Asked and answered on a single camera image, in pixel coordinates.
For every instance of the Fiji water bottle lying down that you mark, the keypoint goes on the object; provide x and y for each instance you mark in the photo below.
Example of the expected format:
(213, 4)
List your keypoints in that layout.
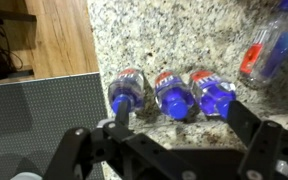
(267, 53)

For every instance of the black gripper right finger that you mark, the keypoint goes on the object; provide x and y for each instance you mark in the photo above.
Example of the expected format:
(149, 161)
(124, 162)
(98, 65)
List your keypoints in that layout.
(240, 116)

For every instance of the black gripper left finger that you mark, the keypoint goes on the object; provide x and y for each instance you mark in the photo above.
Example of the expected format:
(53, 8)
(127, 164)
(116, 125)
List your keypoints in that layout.
(122, 113)

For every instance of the white trash bin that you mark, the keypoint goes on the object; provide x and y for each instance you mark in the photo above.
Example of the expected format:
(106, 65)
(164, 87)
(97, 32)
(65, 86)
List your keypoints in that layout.
(25, 176)

